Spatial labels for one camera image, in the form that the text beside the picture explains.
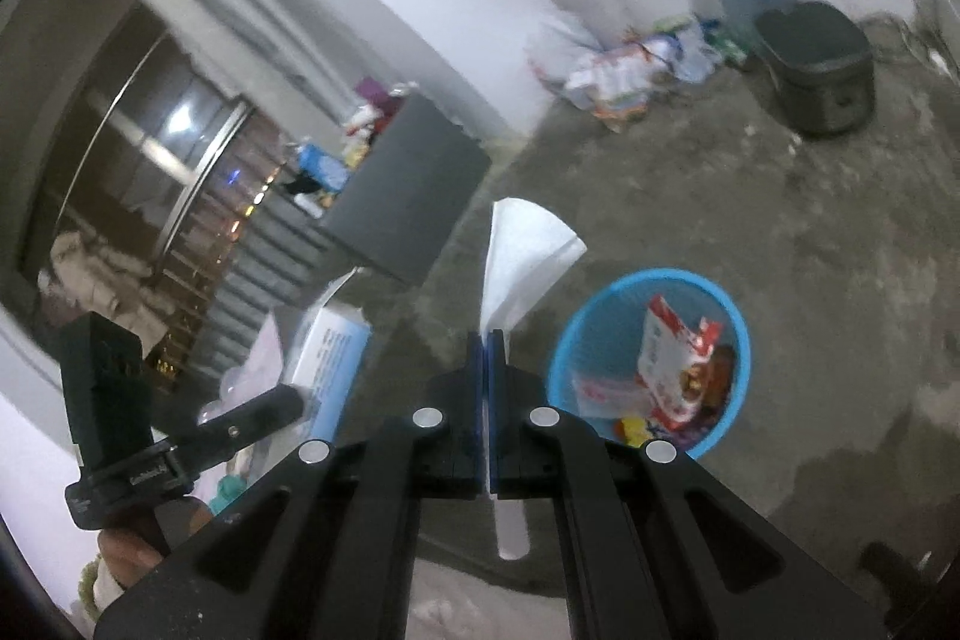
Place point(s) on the white pink plastic wrapper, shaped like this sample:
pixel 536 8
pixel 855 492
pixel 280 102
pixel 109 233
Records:
pixel 600 392

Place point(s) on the yellow snack packet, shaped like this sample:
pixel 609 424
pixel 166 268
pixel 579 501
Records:
pixel 634 430

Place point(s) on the metal balcony railing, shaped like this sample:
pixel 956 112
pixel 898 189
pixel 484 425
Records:
pixel 247 250

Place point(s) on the white tissue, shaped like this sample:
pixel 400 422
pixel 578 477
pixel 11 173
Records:
pixel 525 250

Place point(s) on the grey cabinet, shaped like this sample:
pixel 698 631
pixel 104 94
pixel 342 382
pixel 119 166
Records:
pixel 405 197

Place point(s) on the black rice cooker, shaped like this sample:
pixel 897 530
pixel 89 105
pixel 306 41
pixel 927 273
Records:
pixel 817 70

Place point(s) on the blue white paper box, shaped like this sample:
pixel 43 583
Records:
pixel 330 355

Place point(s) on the blue detergent bottle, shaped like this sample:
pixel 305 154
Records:
pixel 322 168

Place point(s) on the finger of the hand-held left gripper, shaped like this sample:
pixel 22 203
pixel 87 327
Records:
pixel 240 422

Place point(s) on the pile of plastic bags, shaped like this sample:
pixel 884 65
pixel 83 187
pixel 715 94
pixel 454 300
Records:
pixel 622 70

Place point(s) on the pink printed tablecloth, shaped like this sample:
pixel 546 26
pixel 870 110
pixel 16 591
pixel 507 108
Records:
pixel 30 497

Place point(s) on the red white snack packet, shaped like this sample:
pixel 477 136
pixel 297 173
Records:
pixel 667 347

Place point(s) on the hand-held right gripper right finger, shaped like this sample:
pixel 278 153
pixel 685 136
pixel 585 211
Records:
pixel 495 385

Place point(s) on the person's left hand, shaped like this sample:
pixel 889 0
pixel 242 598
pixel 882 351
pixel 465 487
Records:
pixel 127 554

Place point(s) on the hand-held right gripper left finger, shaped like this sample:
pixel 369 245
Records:
pixel 474 385

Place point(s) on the blue plastic trash basket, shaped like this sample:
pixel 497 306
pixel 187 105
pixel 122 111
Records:
pixel 574 340

